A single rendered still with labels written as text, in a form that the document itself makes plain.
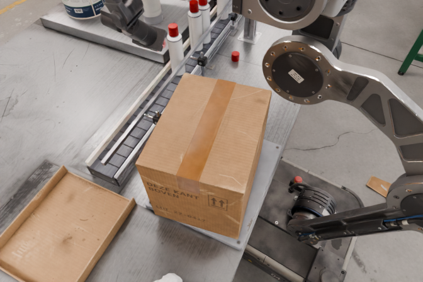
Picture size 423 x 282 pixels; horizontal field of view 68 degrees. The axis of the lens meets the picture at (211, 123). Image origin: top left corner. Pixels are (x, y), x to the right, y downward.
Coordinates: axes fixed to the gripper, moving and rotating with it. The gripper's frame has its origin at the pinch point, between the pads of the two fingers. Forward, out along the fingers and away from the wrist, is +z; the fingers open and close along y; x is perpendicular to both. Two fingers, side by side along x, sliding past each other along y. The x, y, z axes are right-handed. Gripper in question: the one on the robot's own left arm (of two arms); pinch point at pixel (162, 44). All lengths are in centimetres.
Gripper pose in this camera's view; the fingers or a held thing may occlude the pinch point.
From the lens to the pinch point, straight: 108.3
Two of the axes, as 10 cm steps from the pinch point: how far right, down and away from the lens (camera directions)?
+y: -9.0, -3.3, 2.8
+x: -3.2, 9.4, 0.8
